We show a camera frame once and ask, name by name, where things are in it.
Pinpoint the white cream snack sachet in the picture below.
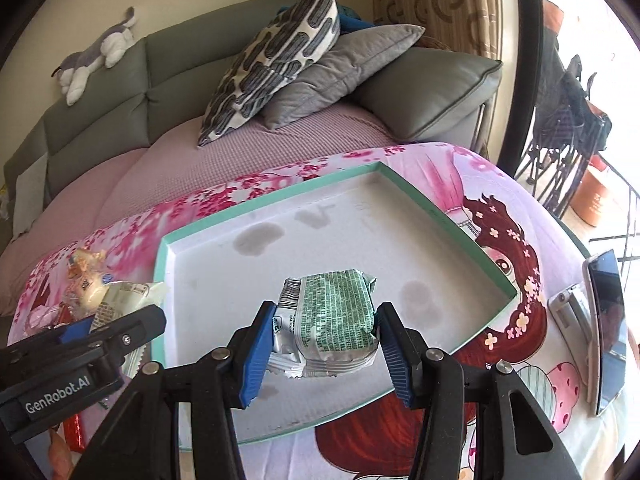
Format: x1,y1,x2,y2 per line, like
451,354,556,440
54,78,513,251
90,281,166,379

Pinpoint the red small snack pack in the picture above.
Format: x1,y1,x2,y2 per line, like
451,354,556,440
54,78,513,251
54,303,89,453

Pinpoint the clear pack yellow bun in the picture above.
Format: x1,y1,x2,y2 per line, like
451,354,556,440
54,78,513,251
63,249,113,320

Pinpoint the green white snack pack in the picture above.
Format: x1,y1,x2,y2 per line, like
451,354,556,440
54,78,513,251
268,269,378,379

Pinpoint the teal cardboard tray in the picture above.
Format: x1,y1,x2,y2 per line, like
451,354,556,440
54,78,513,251
151,162,518,443

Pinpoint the pink sofa cover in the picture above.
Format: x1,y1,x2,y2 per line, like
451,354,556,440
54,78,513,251
1,103,393,315

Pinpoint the pink cartoon tablecloth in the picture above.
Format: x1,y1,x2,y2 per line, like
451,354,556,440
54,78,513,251
9,143,628,479

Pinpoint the orange bucket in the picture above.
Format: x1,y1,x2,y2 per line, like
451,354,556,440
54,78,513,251
570,155,608,228

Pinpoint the grey green sofa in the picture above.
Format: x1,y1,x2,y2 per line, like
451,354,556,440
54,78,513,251
1,0,502,240

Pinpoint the grey white plush dog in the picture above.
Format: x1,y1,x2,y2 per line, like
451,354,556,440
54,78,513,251
51,6,137,106

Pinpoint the folded black chair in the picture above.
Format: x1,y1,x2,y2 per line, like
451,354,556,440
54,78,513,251
516,27,612,218

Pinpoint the black white patterned pillow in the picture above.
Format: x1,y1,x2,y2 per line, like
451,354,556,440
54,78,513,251
198,0,340,148

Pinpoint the grey pillow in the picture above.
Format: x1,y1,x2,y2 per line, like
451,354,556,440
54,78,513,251
260,24,424,130

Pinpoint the blue cloth behind pillows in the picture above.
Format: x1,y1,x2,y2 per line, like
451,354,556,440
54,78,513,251
270,0,373,37

